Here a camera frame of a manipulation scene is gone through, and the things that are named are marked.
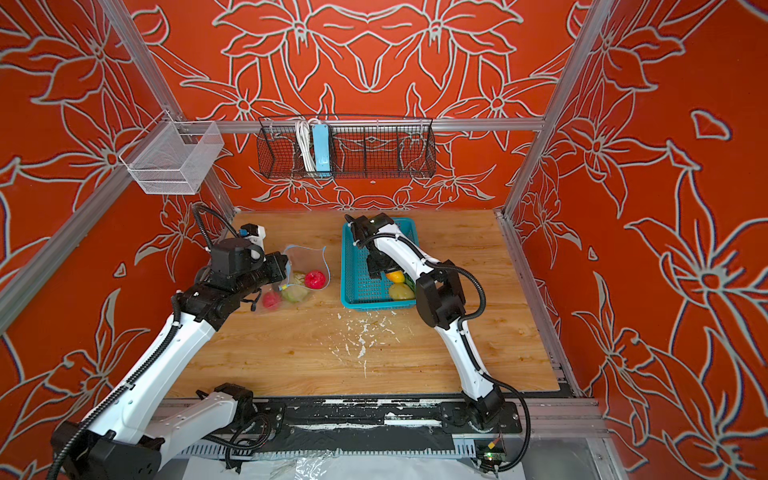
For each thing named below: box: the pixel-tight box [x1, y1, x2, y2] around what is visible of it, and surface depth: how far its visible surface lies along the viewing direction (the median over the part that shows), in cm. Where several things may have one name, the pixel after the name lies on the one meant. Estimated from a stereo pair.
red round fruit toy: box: [304, 270, 326, 290], surface depth 85 cm
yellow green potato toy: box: [389, 282, 416, 300], surface depth 93 cm
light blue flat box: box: [312, 124, 331, 173], surface depth 91 cm
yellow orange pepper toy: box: [386, 270, 405, 284], surface depth 97 cm
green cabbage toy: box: [282, 285, 309, 304], surface depth 90 cm
